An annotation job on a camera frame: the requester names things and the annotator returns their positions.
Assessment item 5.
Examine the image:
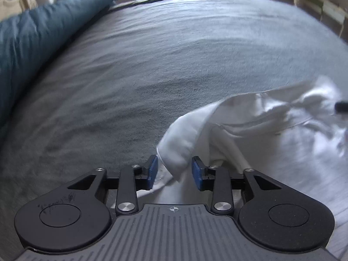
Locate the white shirt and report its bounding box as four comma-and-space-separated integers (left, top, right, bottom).
156, 75, 348, 261

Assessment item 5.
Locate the teal pillow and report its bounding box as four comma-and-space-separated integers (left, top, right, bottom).
0, 0, 119, 131

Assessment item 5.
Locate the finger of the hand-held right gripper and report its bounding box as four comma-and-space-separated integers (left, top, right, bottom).
335, 100, 348, 114

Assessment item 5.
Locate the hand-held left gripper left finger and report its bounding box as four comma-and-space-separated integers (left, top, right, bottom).
67, 154, 159, 216

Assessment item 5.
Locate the grey bed blanket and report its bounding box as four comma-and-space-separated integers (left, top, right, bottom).
0, 0, 348, 261

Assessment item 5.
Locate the white rack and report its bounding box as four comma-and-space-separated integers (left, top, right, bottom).
293, 0, 348, 37

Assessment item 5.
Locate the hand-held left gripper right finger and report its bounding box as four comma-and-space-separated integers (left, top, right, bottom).
192, 156, 283, 216

